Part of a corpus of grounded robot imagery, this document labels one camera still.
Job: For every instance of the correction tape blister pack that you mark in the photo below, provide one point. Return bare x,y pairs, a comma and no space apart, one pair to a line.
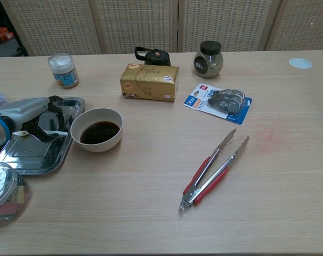
220,102

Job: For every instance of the black teapot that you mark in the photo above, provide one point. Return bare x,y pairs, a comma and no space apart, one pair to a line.
157,58

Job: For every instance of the stainless steel tray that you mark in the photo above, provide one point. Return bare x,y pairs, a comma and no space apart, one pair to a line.
31,157

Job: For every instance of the black tripod stand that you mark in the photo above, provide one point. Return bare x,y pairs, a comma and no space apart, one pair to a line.
19,45

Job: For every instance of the white round desk grommet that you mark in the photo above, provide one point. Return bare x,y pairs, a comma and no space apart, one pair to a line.
300,63

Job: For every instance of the clear tub of colourful clips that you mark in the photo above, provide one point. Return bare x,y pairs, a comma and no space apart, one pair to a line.
7,197

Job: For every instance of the white plastic spoon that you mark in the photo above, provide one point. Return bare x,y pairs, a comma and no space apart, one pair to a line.
61,132

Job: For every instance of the gold tissue pack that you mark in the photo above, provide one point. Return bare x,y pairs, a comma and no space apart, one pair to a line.
148,82

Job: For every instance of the glass herb jar black lid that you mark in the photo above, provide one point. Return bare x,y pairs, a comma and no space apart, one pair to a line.
208,65

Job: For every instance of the clear jar white lid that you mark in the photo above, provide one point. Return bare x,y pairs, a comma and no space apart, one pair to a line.
63,72

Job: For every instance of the wooden woven folding screen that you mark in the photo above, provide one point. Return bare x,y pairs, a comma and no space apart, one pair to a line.
135,24

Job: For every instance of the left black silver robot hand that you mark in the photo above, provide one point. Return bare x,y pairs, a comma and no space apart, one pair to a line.
25,106

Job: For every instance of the orange black bag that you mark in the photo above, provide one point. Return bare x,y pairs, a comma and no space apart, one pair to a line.
3,33

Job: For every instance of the white bowl of dark sauce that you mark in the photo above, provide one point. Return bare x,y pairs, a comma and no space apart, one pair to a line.
97,145

